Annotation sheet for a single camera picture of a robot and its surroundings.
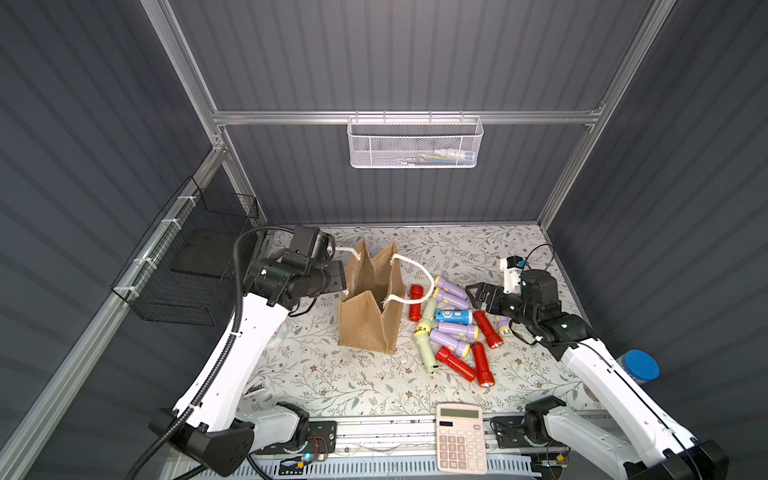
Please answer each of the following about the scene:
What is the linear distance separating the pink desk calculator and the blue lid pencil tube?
356mm

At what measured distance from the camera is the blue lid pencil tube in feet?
2.16

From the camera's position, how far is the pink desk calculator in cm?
71
